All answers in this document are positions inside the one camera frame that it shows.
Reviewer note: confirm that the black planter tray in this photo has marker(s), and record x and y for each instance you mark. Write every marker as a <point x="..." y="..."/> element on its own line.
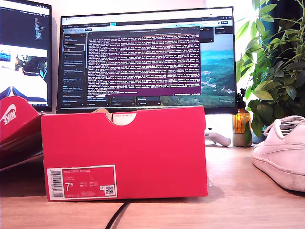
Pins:
<point x="258" y="138"/>

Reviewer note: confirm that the small pale round pot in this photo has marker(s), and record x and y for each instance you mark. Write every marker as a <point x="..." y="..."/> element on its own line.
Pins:
<point x="238" y="140"/>

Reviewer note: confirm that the white sneaker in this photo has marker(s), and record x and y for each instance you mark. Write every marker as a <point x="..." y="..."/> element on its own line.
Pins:
<point x="283" y="157"/>

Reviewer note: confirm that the red Nike shoebox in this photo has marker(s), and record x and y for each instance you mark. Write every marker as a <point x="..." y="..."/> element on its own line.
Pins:
<point x="147" y="152"/>

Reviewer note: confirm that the small black computer monitor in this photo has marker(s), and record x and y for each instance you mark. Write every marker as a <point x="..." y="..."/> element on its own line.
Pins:
<point x="23" y="35"/>

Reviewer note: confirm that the amber pump bottle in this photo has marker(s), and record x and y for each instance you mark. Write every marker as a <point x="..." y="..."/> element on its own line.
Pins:
<point x="241" y="121"/>

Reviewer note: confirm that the large black computer monitor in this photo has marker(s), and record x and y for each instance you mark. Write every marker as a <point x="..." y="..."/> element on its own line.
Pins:
<point x="143" y="66"/>

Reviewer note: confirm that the white game controller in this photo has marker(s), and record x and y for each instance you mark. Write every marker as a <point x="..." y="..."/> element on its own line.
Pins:
<point x="220" y="139"/>

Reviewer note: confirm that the red Nike shoebox lid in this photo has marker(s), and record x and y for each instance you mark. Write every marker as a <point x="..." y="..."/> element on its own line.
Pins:
<point x="16" y="128"/>

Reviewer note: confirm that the green leafy houseplant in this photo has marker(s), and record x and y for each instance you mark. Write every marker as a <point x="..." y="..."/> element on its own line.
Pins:
<point x="274" y="78"/>

